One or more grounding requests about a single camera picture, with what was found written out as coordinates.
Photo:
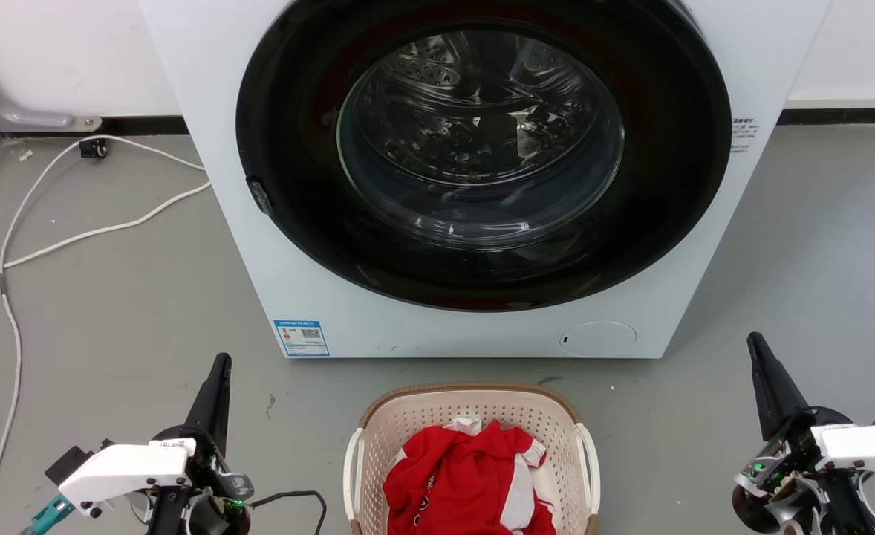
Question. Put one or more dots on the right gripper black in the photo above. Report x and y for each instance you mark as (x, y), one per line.
(786, 475)

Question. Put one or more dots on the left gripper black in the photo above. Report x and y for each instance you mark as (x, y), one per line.
(200, 475)

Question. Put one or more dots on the beige plastic laundry basket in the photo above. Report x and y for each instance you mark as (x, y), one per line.
(423, 416)

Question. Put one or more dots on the blue energy label sticker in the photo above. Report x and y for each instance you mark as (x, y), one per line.
(301, 338)

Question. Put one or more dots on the round white filter cover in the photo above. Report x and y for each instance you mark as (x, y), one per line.
(598, 339)

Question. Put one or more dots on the grey washer door latch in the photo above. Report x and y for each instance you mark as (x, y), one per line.
(259, 196)

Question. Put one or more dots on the red and white garment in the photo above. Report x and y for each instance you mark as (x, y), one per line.
(460, 475)

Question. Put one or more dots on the round black washer door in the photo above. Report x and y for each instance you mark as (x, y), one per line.
(289, 148)

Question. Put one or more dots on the white front-loading washing machine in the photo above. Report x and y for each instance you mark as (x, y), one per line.
(749, 67)

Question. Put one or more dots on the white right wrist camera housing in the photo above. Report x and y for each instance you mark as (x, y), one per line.
(868, 444)

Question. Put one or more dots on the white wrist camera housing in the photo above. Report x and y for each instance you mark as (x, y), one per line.
(122, 472)
(868, 444)

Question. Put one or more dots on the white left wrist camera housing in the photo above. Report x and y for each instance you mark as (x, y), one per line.
(122, 472)

